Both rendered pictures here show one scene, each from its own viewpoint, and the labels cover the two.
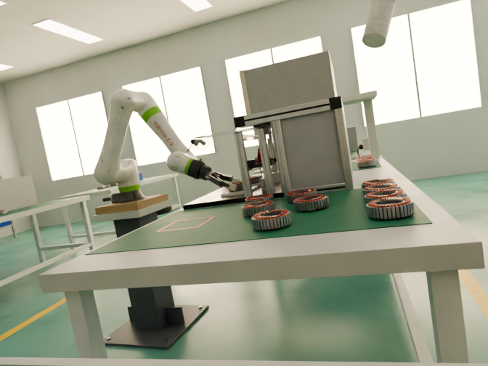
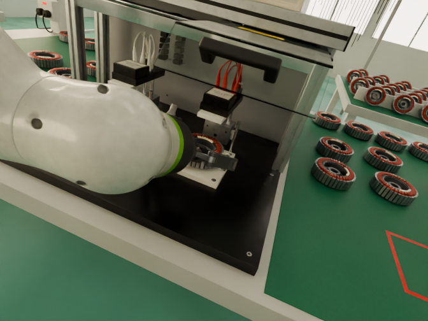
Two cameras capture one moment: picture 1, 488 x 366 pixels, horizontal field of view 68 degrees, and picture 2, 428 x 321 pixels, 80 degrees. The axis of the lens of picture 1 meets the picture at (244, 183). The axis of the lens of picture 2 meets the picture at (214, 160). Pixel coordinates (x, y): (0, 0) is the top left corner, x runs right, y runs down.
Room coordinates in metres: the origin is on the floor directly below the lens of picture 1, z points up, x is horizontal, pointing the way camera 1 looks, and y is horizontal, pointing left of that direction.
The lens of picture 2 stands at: (1.78, 0.55, 1.12)
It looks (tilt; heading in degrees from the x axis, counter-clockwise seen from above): 33 degrees down; 265
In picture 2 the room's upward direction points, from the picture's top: 14 degrees clockwise
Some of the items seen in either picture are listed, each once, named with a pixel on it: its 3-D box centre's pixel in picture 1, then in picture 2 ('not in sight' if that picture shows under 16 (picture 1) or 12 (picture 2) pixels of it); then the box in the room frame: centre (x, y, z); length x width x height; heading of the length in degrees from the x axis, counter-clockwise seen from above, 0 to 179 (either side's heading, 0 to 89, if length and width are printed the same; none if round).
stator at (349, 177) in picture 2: (259, 200); (332, 172); (1.39, -0.05, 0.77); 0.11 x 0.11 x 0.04
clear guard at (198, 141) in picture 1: (227, 139); (258, 55); (1.70, 0.04, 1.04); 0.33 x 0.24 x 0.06; 73
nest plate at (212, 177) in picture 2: (240, 191); (197, 158); (1.77, 0.03, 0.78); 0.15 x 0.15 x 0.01; 73
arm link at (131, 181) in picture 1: (125, 175); not in sight; (2.13, 0.68, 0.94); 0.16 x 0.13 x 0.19; 159
